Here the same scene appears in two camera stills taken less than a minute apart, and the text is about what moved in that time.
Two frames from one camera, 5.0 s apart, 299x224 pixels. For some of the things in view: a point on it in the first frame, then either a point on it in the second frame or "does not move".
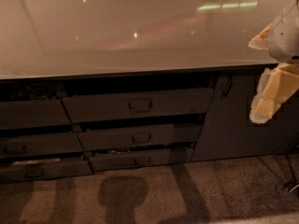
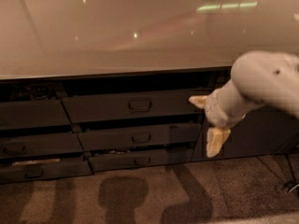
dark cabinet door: [227, 131] does not move
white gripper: [286, 40] -> [215, 112]
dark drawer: [33, 113] does not move
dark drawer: [45, 170] does not move
